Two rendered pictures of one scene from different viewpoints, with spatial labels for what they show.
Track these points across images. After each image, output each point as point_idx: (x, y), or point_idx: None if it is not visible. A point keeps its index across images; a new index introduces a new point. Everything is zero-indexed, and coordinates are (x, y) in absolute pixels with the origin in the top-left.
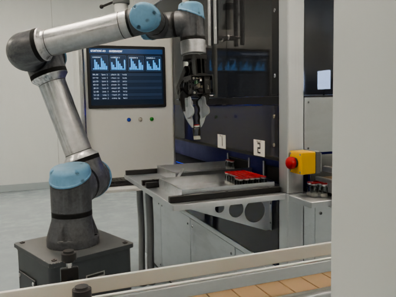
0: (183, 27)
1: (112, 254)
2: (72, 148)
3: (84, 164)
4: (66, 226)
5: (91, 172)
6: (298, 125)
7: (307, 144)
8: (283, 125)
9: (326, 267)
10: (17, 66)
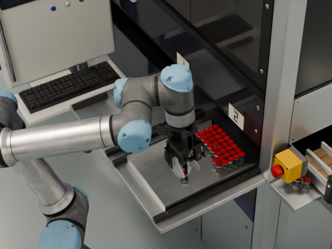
0: (170, 104)
1: None
2: (49, 201)
3: (72, 231)
4: None
5: (77, 227)
6: (285, 125)
7: (292, 136)
8: (269, 125)
9: None
10: None
